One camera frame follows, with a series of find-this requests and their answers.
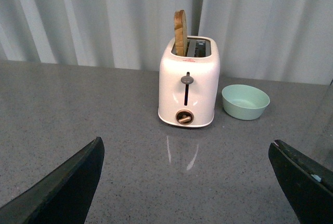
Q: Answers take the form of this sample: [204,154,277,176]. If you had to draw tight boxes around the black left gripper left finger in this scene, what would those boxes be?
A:
[1,137,105,223]

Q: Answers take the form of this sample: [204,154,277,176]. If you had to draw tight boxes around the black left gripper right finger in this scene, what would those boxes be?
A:
[268,140,332,223]

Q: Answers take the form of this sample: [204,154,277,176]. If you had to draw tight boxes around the green bowl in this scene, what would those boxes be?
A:
[222,84,270,121]

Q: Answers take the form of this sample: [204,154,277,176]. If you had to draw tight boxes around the cream white toaster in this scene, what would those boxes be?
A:
[158,36,220,128]

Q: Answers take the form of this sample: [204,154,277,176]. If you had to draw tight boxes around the grey curtain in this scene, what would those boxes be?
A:
[1,0,332,85]

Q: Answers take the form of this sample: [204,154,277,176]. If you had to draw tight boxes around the toast slice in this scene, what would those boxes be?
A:
[174,10,188,57]

